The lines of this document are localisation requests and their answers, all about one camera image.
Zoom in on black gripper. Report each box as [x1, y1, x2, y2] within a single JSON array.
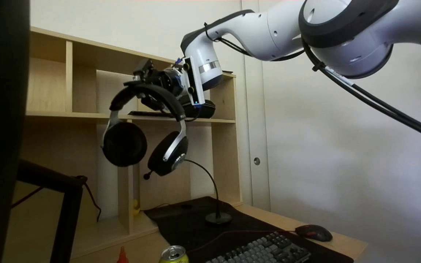
[[133, 59, 184, 111]]

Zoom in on black silver headphones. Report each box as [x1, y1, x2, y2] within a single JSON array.
[[101, 82, 189, 177]]

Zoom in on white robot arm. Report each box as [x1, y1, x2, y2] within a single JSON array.
[[146, 0, 421, 107]]

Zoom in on wooden shelf hutch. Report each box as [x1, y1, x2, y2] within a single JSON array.
[[22, 28, 241, 225]]

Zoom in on small yellow object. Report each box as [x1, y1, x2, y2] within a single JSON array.
[[132, 200, 142, 218]]

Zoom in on black gooseneck microphone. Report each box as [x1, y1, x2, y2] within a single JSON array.
[[183, 158, 234, 227]]

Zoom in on black desk mat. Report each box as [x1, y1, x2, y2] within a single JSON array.
[[146, 198, 354, 263]]

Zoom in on light wooden desk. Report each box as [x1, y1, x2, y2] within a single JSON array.
[[3, 196, 370, 263]]

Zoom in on green drink can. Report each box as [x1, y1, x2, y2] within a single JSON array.
[[160, 246, 189, 263]]

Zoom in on grey mechanical keyboard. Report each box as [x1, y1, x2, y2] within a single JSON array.
[[205, 233, 312, 263]]

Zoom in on black computer mouse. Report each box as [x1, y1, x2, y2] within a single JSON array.
[[296, 225, 334, 241]]

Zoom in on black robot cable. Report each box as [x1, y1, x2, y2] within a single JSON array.
[[300, 38, 421, 146]]

